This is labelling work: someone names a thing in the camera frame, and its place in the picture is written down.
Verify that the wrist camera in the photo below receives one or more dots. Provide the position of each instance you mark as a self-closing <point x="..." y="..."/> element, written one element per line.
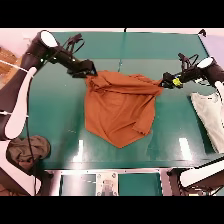
<point x="187" y="61"/>
<point x="74" y="40"/>

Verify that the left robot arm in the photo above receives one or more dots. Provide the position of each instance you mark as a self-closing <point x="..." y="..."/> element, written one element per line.
<point x="20" y="100"/>

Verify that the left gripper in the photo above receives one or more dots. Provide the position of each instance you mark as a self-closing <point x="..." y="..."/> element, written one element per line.
<point x="82" y="68"/>

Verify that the silver frame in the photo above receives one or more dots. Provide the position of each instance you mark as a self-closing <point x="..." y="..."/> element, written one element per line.
<point x="106" y="183"/>

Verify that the orange T-shirt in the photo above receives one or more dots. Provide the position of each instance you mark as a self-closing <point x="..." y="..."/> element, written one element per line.
<point x="118" y="110"/>

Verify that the white garment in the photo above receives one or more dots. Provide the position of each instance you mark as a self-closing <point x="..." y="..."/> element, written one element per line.
<point x="211" y="115"/>

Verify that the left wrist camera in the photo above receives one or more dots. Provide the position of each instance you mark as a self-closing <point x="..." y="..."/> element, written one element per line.
<point x="74" y="40"/>

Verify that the brown cardboard box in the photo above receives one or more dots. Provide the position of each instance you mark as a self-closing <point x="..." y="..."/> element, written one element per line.
<point x="7" y="63"/>

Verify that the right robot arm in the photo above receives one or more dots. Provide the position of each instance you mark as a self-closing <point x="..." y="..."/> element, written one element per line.
<point x="213" y="70"/>

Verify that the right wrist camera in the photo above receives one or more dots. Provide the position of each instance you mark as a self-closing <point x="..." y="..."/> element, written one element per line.
<point x="187" y="61"/>

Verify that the olive brown garment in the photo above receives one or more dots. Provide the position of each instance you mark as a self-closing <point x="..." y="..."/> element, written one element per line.
<point x="28" y="151"/>

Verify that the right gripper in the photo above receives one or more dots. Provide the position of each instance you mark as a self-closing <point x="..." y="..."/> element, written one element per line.
<point x="171" y="80"/>

